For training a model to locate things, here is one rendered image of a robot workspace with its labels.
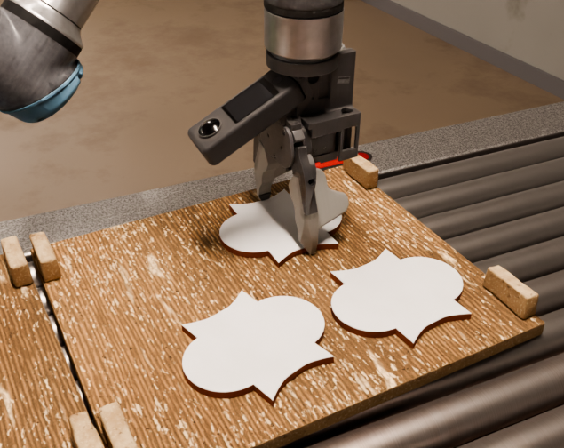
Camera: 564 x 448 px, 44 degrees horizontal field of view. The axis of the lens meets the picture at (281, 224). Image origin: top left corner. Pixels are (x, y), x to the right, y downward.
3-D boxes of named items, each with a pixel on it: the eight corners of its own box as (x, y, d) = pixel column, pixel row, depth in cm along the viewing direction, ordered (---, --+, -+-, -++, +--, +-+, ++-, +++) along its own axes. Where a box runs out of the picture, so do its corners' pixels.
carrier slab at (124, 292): (32, 260, 77) (29, 248, 76) (348, 173, 93) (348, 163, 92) (129, 514, 51) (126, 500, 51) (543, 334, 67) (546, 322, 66)
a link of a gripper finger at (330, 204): (362, 244, 75) (347, 160, 73) (314, 260, 72) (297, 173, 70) (347, 241, 77) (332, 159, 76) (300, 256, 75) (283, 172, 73)
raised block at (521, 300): (480, 286, 71) (484, 265, 69) (494, 281, 72) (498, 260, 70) (522, 322, 66) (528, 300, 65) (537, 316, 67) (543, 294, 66)
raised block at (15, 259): (3, 259, 75) (-2, 237, 73) (21, 253, 75) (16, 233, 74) (15, 290, 70) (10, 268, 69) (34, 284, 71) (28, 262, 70)
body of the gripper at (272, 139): (358, 164, 74) (368, 54, 67) (287, 183, 71) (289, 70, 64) (321, 133, 80) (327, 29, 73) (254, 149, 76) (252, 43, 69)
